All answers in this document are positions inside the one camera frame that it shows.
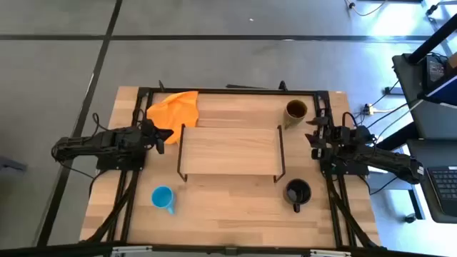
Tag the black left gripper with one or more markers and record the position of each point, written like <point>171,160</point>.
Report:
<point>149,135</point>

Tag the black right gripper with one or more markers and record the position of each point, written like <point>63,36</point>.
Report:
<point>333,142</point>

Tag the green glazed ceramic mug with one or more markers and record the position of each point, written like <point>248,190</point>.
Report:
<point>292,120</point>

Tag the blue plastic cup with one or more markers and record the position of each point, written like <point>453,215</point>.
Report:
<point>162,197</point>

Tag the black glossy mug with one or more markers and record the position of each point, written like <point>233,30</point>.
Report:
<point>298,192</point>

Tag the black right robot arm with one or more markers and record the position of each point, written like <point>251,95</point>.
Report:
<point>385,158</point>

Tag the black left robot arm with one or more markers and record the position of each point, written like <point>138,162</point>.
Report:
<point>89,142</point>

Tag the wooden shelf with black legs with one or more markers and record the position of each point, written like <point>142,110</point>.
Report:
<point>228,150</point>

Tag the orange microfibre cloth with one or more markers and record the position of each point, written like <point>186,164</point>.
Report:
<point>175,110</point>

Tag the white power strip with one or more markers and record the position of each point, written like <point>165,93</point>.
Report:
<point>369,109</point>

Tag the black electronic device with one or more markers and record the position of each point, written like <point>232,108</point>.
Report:
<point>435,69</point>

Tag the black keyboard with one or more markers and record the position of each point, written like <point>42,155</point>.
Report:
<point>444,185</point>

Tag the black diagonal stand pole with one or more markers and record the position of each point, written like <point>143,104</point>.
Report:
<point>433,39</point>

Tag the black metal table frame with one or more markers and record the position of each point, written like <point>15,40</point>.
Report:
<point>232,91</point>

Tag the black camera rig crossbar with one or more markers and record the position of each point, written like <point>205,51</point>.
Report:
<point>228,250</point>

